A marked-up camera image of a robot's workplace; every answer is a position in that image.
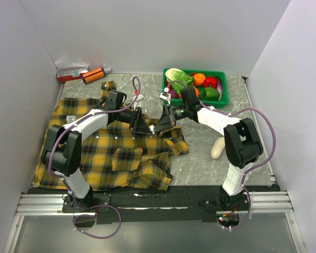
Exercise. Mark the red bell pepper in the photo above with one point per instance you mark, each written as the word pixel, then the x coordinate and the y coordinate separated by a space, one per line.
pixel 210 81

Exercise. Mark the purple onion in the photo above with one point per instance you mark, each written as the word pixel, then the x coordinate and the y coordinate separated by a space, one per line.
pixel 173 94

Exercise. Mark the yellow plaid shirt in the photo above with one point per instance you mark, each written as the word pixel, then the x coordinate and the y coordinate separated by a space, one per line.
pixel 112 158

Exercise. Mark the purple eggplant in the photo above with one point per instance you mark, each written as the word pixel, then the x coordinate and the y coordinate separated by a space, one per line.
pixel 219 87

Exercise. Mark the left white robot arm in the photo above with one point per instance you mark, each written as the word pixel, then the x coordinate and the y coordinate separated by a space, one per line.
pixel 63 146

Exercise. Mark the white daikon radish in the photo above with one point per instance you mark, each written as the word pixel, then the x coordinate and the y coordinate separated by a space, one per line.
pixel 218 148

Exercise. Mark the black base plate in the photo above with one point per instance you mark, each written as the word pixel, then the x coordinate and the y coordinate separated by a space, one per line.
pixel 177 203

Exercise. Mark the orange black cylinder tool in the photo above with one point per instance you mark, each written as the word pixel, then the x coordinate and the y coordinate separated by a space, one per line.
pixel 95 74

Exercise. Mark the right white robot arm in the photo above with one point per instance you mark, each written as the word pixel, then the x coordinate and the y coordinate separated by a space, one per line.
pixel 242 142

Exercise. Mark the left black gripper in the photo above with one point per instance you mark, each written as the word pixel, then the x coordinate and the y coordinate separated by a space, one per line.
pixel 138 122

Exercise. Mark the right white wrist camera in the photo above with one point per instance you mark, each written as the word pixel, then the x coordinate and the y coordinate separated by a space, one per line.
pixel 165 96

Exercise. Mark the silver flower brooch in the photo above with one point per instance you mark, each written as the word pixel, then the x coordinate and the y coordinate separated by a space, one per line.
pixel 151 127

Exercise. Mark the green plastic crate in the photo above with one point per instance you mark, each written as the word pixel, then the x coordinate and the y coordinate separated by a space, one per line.
pixel 199 90

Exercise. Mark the red white cardboard box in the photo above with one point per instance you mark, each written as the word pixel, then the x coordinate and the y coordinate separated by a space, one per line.
pixel 70 73

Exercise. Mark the napa cabbage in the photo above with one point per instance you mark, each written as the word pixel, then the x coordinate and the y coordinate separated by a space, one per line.
pixel 178 78

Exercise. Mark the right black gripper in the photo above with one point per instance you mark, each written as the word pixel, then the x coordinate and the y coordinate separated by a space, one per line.
pixel 167 120

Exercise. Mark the orange fruit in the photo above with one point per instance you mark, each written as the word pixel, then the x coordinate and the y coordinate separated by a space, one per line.
pixel 199 79

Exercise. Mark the green bell pepper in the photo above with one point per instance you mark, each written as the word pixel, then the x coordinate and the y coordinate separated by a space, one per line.
pixel 210 94

